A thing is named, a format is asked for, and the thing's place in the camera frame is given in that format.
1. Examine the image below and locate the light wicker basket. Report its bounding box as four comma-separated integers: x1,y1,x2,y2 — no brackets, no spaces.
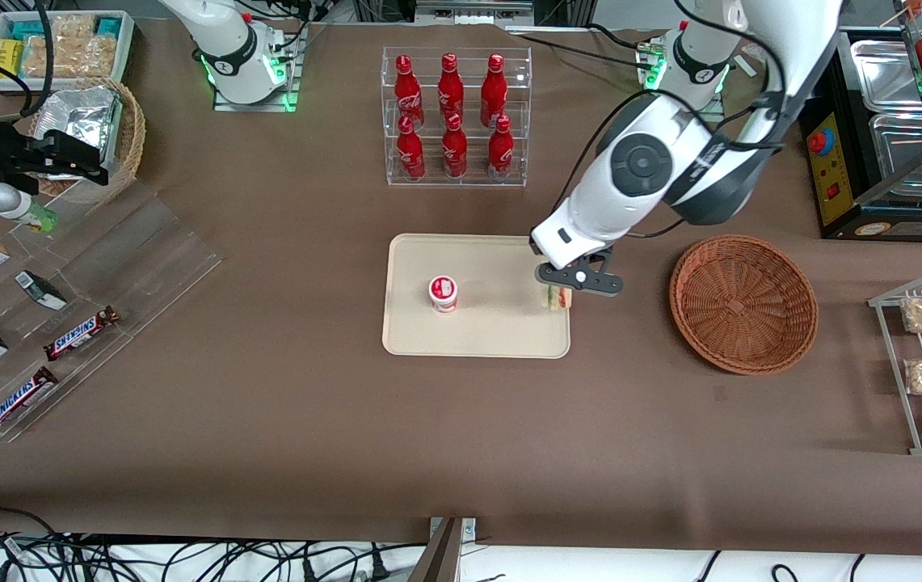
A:
28,77,146,203

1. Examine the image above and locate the cream plastic tray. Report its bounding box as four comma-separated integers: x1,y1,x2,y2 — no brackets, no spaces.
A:
381,234,571,359

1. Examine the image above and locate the brown round wicker basket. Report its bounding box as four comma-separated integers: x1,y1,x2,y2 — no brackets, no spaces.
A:
668,234,819,376

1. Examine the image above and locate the silver foil snack bag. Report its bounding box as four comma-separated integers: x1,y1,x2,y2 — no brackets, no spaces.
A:
36,85,124,175

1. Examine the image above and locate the white plastic bin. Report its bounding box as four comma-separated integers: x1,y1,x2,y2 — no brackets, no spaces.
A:
0,10,136,91

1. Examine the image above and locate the clear acrylic stepped display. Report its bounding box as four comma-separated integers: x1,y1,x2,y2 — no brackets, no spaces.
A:
0,174,224,445

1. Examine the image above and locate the clear cracker snack bag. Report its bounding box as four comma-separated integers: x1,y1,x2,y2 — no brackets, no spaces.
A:
44,15,98,40
23,36,118,78

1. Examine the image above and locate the red cola bottle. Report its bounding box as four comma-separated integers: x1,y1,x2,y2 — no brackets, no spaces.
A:
394,55,425,130
487,116,515,180
438,53,465,122
481,54,508,126
441,113,469,179
396,116,427,180

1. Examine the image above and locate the red white lidded cup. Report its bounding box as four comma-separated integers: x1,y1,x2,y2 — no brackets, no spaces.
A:
428,276,459,314

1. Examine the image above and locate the Snickers chocolate bar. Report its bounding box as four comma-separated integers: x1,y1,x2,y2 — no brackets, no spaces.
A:
43,306,120,362
0,366,59,437

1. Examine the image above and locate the clear acrylic bottle rack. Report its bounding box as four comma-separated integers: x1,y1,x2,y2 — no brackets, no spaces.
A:
381,46,533,188

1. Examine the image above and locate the black food warmer appliance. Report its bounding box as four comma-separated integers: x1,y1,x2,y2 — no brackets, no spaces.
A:
800,0,922,243

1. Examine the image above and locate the brown table covering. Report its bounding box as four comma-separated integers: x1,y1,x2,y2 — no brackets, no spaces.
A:
0,18,922,559

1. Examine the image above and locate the dark stand pole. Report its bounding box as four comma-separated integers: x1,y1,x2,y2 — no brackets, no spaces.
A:
408,517,463,582

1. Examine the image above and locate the black metal frame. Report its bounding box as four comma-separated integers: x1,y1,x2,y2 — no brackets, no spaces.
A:
352,0,595,29

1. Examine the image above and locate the silver metal bracket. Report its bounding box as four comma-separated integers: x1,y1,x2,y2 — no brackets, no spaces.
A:
428,517,478,582

